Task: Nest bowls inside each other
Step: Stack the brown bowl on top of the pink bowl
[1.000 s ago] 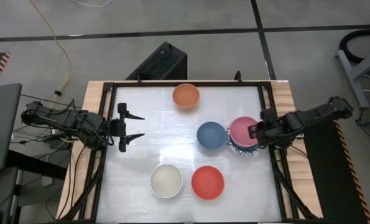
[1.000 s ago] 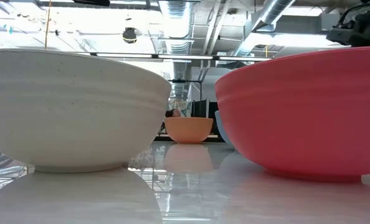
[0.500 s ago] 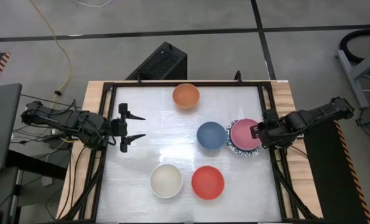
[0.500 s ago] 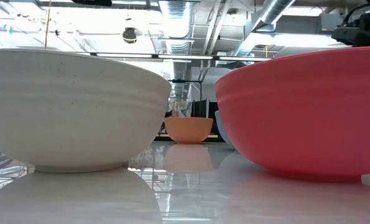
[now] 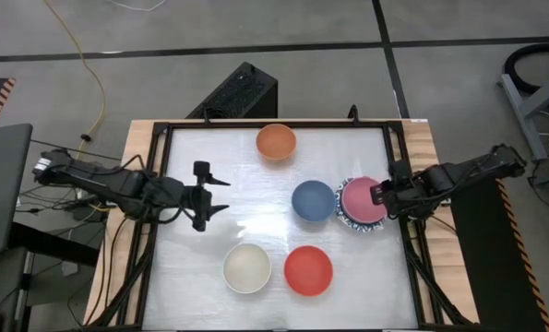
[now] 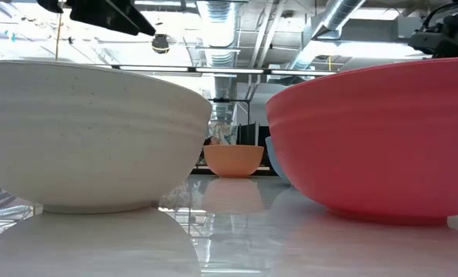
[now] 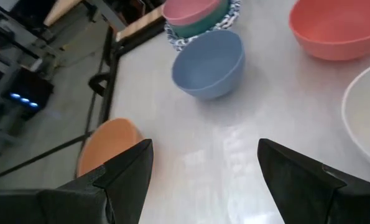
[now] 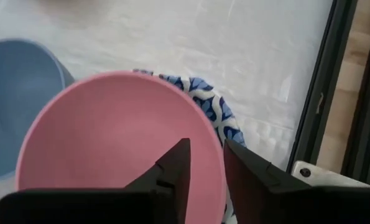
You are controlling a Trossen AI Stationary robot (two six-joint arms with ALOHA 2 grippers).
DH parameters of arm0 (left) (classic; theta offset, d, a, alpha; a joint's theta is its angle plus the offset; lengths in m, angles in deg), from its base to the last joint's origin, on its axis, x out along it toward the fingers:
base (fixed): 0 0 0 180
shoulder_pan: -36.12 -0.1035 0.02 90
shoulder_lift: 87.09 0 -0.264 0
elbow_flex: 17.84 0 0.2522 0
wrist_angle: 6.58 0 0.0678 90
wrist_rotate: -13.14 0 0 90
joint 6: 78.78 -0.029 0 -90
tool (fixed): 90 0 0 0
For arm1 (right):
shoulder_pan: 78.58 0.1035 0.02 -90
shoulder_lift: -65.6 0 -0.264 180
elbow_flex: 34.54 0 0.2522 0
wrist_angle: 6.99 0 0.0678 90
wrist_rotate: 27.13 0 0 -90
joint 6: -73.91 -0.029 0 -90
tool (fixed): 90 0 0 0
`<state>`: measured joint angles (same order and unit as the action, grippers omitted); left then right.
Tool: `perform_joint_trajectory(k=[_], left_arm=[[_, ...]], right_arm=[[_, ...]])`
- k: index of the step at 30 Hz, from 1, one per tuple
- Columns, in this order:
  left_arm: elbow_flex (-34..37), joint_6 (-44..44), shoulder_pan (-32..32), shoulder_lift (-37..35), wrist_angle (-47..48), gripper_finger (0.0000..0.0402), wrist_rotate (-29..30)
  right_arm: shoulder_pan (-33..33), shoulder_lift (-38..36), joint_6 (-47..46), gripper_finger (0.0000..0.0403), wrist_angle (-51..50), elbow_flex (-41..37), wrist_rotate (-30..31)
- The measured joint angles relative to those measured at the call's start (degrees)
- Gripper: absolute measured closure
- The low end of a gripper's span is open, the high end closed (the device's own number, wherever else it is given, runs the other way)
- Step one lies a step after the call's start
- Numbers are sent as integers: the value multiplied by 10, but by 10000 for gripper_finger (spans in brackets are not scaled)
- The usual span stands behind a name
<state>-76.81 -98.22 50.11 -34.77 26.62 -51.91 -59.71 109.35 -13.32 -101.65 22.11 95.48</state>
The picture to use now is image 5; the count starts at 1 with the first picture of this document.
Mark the black metal table frame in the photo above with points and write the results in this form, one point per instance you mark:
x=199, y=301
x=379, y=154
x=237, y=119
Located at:
x=301, y=124

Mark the white speckled bowl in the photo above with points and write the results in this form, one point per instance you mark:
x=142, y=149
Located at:
x=247, y=268

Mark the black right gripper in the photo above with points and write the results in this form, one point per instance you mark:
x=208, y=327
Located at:
x=405, y=193

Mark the orange bowl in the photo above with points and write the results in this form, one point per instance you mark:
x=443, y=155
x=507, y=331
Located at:
x=276, y=142

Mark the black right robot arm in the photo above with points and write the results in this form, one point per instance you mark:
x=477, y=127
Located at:
x=468, y=173

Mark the pink bowl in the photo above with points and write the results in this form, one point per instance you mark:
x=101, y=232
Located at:
x=359, y=200

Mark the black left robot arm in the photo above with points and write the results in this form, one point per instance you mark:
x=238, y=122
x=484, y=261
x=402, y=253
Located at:
x=117, y=184

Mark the blue patterned paper bowl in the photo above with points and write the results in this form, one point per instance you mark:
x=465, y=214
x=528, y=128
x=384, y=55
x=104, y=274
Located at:
x=353, y=226

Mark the black perforated computer tower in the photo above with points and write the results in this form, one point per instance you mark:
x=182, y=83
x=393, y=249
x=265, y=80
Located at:
x=237, y=92

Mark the grey metal stand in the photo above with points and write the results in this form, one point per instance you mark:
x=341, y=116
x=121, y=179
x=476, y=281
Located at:
x=525, y=121

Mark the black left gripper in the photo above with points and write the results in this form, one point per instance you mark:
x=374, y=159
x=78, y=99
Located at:
x=198, y=203

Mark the long hazard-striped black mat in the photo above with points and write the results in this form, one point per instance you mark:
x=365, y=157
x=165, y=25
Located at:
x=486, y=276

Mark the red bowl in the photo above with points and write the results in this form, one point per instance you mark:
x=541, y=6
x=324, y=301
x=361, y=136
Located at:
x=308, y=271

